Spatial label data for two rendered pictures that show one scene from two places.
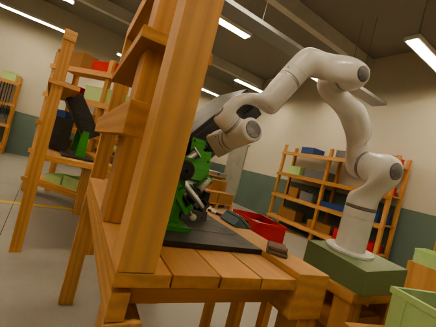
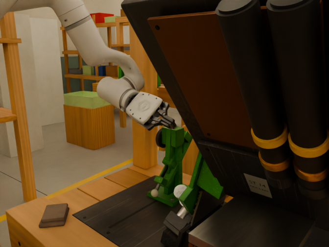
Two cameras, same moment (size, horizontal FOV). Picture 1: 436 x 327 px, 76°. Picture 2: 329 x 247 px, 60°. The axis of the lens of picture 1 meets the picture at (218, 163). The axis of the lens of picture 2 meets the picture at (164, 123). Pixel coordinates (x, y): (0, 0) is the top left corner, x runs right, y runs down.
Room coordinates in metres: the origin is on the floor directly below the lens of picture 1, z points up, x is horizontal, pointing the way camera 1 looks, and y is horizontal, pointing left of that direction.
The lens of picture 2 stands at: (1.97, -0.27, 1.45)
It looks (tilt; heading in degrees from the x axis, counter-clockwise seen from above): 15 degrees down; 158
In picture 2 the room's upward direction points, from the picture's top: straight up
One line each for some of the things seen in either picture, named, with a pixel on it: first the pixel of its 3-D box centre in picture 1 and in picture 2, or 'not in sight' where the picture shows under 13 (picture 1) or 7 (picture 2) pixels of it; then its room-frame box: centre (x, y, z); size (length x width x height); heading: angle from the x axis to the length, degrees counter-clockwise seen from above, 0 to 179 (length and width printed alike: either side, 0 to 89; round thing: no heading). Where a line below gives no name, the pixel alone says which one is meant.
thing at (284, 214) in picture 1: (326, 195); not in sight; (6.59, -2.68, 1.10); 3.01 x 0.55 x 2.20; 32
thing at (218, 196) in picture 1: (210, 192); not in sight; (7.97, 0.00, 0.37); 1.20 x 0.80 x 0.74; 130
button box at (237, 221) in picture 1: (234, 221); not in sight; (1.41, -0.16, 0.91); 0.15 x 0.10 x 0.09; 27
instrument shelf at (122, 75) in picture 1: (148, 71); not in sight; (1.32, 0.43, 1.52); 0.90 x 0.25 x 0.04; 27
